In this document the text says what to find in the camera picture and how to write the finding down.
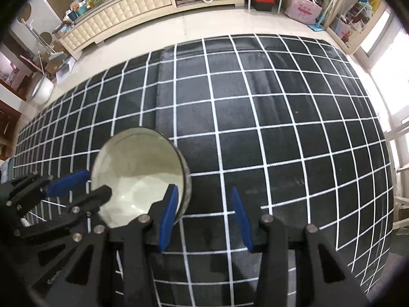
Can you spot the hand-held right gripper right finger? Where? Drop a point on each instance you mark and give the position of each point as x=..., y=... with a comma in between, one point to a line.
x=241, y=220

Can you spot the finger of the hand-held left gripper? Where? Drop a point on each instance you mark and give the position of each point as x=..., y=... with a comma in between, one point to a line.
x=92, y=200
x=67, y=182

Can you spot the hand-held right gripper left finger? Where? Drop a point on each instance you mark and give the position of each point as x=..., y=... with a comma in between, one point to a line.
x=167, y=217

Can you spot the patterned ceramic bowl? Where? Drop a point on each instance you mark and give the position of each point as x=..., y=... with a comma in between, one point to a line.
x=134, y=166

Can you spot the white plastic basin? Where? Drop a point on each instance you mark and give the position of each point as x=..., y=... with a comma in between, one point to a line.
x=43, y=89

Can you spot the black white grid tablecloth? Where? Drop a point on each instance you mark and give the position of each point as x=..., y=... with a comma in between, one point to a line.
x=255, y=118

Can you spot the cream television cabinet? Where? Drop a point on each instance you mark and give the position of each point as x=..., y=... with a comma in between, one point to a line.
x=127, y=6

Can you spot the teal floor mop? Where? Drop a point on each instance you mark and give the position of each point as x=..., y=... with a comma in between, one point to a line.
x=317, y=27

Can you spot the pink bag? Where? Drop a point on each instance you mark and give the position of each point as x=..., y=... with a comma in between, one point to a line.
x=303, y=9

